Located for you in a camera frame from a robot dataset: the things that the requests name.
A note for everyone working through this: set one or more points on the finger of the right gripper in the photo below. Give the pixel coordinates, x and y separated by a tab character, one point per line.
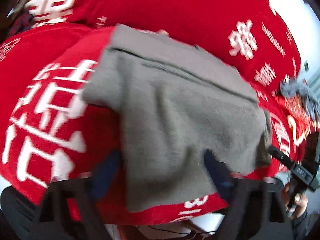
281	157

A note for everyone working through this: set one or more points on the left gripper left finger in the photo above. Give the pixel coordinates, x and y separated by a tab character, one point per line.
67	208

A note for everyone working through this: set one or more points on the red embroidered cushion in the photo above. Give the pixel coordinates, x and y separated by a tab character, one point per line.
300	123

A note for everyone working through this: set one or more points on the person's right hand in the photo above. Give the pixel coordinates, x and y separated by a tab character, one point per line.
300	201

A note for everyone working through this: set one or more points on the blue-grey crumpled cloth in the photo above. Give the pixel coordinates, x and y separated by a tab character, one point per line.
292	87

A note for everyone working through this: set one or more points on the grey knit sweater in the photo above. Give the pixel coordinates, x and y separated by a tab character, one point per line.
175	101

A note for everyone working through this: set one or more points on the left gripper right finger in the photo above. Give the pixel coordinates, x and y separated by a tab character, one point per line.
256	209

